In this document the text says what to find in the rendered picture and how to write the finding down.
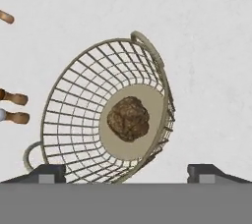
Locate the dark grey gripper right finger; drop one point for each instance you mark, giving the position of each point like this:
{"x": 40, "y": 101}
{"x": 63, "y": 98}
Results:
{"x": 203, "y": 171}

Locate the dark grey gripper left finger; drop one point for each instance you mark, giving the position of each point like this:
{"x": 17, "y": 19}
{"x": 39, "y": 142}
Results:
{"x": 49, "y": 172}

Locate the brown round bread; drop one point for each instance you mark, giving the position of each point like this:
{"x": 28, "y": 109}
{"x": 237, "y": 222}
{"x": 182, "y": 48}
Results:
{"x": 128, "y": 118}

